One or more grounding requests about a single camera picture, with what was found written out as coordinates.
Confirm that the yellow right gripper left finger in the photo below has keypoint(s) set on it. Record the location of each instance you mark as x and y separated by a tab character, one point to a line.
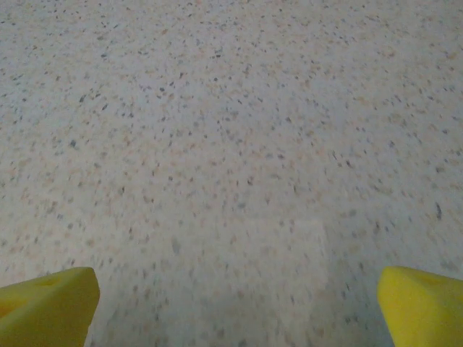
47	311

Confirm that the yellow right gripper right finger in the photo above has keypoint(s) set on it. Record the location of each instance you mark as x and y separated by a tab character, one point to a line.
423	311

